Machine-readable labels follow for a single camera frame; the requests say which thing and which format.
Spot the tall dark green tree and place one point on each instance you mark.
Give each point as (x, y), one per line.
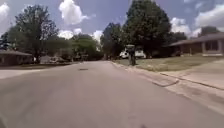
(146, 26)

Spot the concrete driveway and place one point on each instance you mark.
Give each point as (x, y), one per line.
(200, 75)

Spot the concrete kerb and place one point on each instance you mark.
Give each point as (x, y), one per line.
(146, 75)

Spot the mailbox on post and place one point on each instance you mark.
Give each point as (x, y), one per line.
(131, 53)

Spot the green lawn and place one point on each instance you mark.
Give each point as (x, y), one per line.
(166, 62)

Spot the broad tree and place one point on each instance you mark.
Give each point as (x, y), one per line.
(35, 30)

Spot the grey asphalt road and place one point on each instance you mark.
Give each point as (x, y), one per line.
(93, 96)

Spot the brick house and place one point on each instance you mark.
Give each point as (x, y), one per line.
(200, 45)

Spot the pale driveway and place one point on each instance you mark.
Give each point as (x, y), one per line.
(13, 72)

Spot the low dark house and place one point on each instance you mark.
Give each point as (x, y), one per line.
(11, 57)

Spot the white vehicle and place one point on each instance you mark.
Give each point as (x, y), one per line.
(139, 54)

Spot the group of green trees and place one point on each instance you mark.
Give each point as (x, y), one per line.
(83, 45)

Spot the manhole cover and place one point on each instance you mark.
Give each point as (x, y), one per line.
(83, 69)

